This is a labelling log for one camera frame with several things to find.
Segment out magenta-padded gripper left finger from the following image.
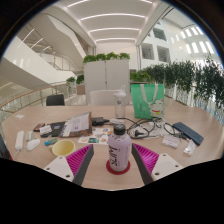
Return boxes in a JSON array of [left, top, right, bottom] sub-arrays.
[[43, 143, 95, 187]]

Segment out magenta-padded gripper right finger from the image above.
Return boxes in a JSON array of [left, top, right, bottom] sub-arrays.
[[130, 142, 184, 186]]

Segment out yellow cup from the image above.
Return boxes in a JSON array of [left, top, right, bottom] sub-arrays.
[[51, 138, 77, 158]]

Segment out white label box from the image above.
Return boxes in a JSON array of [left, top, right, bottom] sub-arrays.
[[161, 133, 182, 150]]

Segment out small blue green packet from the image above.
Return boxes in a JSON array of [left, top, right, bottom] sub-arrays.
[[43, 137, 59, 147]]

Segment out clear plastic packet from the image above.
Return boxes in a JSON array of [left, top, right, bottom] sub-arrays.
[[182, 138, 197, 156]]

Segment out white computer mouse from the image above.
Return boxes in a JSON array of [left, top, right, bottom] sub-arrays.
[[25, 137, 42, 152]]

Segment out black tablet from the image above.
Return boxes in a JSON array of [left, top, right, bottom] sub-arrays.
[[39, 120, 68, 139]]

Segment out white card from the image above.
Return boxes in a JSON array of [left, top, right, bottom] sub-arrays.
[[38, 124, 54, 136]]

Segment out dark blue flat case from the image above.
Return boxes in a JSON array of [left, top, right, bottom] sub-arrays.
[[171, 121, 205, 147]]

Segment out small white oval device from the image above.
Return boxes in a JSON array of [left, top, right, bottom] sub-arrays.
[[25, 130, 35, 141]]

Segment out dark red phone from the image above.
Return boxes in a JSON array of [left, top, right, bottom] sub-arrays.
[[32, 122, 46, 133]]

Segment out printed booklet in sleeve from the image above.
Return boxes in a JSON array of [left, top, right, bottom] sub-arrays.
[[58, 111, 94, 139]]

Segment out lilac drink bottle black cap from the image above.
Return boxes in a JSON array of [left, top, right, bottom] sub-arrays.
[[107, 123, 132, 173]]

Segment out colourful sticker sheet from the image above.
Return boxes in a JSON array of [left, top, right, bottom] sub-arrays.
[[77, 127, 115, 146]]

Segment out flat round red coaster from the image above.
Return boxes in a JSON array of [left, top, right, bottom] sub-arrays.
[[105, 159, 132, 176]]

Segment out black power adapter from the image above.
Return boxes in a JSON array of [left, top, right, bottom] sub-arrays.
[[91, 116, 111, 127]]

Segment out black chair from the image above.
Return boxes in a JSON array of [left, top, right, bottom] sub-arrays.
[[45, 93, 66, 107]]

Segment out green tote bag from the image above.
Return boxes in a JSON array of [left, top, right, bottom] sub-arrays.
[[130, 83, 167, 121]]

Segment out clear shaker bottle white lid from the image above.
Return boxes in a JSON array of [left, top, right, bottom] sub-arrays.
[[112, 85, 129, 120]]

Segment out white chair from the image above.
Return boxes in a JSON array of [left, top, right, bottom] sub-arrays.
[[88, 88, 119, 107]]

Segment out small potted plants planter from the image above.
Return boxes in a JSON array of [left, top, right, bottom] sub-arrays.
[[65, 74, 86, 97]]

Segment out green hedge plants row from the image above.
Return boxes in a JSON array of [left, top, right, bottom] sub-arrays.
[[129, 54, 224, 111]]

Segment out white planter cabinet with plants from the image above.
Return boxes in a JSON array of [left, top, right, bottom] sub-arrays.
[[82, 51, 132, 105]]

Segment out ceiling light strips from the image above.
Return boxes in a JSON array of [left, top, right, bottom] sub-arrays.
[[66, 0, 154, 44]]

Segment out black cable bundle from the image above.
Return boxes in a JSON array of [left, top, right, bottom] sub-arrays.
[[117, 116, 183, 140]]

